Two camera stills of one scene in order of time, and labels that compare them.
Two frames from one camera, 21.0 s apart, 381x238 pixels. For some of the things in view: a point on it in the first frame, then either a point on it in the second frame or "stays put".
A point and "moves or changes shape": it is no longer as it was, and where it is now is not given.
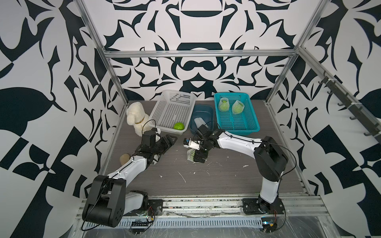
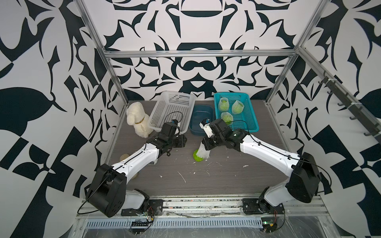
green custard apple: [237, 107] stays put
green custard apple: [179, 126] moves or changes shape
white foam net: [199, 121] moves or changes shape
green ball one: [223, 105] stays put
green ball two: [237, 107] stays put
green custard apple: [224, 104] stays put
